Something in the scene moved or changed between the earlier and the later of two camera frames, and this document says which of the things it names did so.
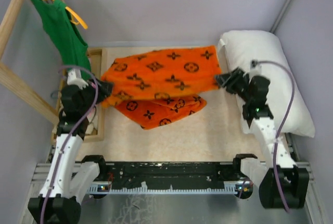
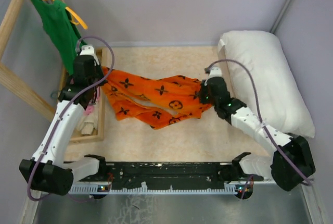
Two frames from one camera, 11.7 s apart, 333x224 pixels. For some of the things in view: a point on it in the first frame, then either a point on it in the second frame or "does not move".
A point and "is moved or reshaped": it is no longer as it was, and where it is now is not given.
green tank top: x=61 y=26 does not move
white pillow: x=285 y=102 does not move
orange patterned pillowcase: x=155 y=88 is moved or reshaped
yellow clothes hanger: x=76 y=19 does not move
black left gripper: x=106 y=89 → x=97 y=67
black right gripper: x=228 y=80 → x=202 y=99
